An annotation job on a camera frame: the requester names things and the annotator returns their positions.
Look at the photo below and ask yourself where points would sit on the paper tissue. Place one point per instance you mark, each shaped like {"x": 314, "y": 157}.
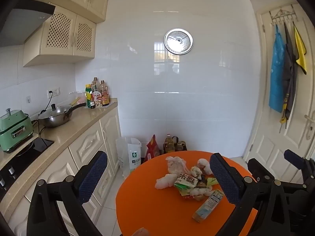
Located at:
{"x": 196, "y": 171}

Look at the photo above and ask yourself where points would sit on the white panel door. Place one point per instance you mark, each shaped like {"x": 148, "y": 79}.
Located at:
{"x": 270, "y": 132}

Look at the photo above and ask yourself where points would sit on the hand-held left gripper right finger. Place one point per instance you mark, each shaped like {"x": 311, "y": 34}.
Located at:
{"x": 222, "y": 177}

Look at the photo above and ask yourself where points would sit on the round metal steamer plate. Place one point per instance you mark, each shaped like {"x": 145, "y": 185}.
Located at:
{"x": 178, "y": 41}

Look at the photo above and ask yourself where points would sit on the dark foil wrapper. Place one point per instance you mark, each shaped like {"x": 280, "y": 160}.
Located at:
{"x": 202, "y": 183}

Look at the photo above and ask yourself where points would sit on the black cooktop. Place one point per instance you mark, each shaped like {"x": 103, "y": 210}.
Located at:
{"x": 37, "y": 145}

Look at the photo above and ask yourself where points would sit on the white napkin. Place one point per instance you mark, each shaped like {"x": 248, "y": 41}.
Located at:
{"x": 201, "y": 192}

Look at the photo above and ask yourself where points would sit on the cream lattice door cabinet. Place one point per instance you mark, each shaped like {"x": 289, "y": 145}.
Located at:
{"x": 61, "y": 32}

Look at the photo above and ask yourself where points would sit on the red label jug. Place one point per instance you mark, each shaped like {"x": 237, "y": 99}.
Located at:
{"x": 97, "y": 99}

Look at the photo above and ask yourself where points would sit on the grey range hood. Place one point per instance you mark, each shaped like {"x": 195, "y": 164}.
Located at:
{"x": 19, "y": 24}

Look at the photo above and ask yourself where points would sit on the pink plastic container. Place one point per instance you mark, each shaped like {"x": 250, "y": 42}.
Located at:
{"x": 76, "y": 95}

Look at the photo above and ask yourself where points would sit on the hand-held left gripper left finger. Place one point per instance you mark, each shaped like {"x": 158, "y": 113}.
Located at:
{"x": 94, "y": 174}

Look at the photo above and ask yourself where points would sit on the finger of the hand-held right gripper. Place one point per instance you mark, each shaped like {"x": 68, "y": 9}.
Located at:
{"x": 257, "y": 167}
{"x": 294, "y": 157}

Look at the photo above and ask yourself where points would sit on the cream kitchen counter cabinet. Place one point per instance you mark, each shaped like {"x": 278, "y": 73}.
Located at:
{"x": 83, "y": 150}

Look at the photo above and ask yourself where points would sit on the white wall switch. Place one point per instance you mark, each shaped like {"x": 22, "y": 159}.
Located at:
{"x": 28, "y": 99}

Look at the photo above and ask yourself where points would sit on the green kitchen appliance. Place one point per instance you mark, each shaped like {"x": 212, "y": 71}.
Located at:
{"x": 13, "y": 130}

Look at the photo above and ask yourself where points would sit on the small dark sauce bottle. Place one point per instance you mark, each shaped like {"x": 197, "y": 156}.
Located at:
{"x": 92, "y": 103}

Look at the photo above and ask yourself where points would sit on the blue drink carton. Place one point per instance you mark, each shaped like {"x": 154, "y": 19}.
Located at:
{"x": 208, "y": 205}

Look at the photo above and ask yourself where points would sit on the orange round table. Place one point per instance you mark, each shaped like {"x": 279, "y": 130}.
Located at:
{"x": 152, "y": 209}

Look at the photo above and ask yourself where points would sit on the white wall socket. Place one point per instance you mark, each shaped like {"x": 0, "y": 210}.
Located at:
{"x": 53, "y": 92}

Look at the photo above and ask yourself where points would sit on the large knotted white plastic bag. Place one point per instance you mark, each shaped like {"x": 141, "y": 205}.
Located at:
{"x": 176, "y": 166}

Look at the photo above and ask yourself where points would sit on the grey apron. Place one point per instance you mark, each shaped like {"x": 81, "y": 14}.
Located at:
{"x": 289, "y": 78}

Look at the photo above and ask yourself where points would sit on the yellow cooking oil bottle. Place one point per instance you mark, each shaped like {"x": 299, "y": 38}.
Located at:
{"x": 169, "y": 146}

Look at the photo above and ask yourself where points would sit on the steel wok with lid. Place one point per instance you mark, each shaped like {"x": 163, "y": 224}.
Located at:
{"x": 54, "y": 118}

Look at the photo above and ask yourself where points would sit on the tall dark sauce bottle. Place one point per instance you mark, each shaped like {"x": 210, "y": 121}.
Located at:
{"x": 95, "y": 83}

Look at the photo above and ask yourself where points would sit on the amber oil bottle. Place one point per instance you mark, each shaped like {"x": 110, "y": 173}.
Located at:
{"x": 104, "y": 93}

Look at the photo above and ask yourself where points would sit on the light green wrapper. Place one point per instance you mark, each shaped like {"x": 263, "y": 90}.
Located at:
{"x": 211, "y": 181}

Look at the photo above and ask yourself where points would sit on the small white plastic bag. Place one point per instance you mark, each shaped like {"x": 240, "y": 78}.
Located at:
{"x": 166, "y": 181}

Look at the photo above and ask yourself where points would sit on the yellow cloth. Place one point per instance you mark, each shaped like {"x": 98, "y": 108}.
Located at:
{"x": 300, "y": 51}

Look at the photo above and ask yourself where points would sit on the white rice sack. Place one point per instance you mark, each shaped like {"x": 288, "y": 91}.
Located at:
{"x": 134, "y": 157}

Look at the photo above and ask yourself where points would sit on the blue apron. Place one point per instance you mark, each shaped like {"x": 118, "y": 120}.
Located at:
{"x": 276, "y": 78}

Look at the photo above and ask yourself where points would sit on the metal door hook rack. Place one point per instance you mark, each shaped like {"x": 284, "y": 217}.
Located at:
{"x": 283, "y": 14}

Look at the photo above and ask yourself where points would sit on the green snack packet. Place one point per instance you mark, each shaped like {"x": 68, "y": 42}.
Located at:
{"x": 185, "y": 180}

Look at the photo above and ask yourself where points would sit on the red printed bag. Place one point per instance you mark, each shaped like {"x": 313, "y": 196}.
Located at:
{"x": 151, "y": 150}

